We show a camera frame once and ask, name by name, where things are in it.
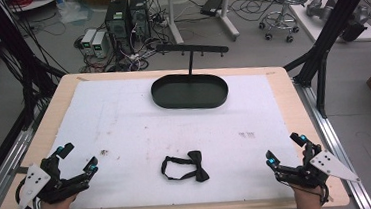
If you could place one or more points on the black tray stand with hanger bar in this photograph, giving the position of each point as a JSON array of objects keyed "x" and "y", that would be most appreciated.
[{"x": 189, "y": 92}]

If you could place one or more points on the slim black computer tower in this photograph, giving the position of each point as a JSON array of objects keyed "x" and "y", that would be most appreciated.
[{"x": 139, "y": 16}]

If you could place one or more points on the white table mat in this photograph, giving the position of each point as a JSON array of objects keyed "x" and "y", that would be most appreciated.
[{"x": 162, "y": 136}]

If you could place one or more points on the black bow tie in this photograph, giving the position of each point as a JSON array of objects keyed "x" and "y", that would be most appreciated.
[{"x": 198, "y": 167}]

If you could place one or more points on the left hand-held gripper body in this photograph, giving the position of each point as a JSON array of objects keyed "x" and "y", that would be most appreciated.
[{"x": 34, "y": 183}]

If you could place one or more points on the aluminium rail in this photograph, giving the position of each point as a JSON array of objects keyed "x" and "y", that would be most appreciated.
[
  {"x": 7, "y": 158},
  {"x": 333, "y": 133}
]

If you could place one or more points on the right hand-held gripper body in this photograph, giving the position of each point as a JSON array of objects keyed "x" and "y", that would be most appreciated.
[{"x": 325, "y": 167}]

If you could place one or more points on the clear plastic bag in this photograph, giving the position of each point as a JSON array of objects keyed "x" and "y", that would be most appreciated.
[{"x": 72, "y": 11}]

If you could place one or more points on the black metal frame strut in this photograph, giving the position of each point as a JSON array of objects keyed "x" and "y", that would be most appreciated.
[{"x": 337, "y": 15}]

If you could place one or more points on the white desk leg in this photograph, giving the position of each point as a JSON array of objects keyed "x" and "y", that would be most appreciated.
[
  {"x": 173, "y": 15},
  {"x": 228, "y": 14}
]

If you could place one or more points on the large black computer tower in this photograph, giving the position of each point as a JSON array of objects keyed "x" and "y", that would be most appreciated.
[{"x": 117, "y": 23}]

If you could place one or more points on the round white table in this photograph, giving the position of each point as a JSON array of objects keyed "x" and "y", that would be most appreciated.
[{"x": 36, "y": 2}]

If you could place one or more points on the person's right hand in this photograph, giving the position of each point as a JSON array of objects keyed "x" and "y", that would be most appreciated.
[{"x": 306, "y": 193}]

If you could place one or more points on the grey bench power supply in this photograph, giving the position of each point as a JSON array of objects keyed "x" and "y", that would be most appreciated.
[
  {"x": 88, "y": 42},
  {"x": 99, "y": 44}
]

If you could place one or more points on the flat black device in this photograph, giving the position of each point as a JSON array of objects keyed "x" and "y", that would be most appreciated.
[{"x": 212, "y": 5}]

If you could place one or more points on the white platform board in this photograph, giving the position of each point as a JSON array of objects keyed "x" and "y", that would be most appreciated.
[{"x": 314, "y": 27}]

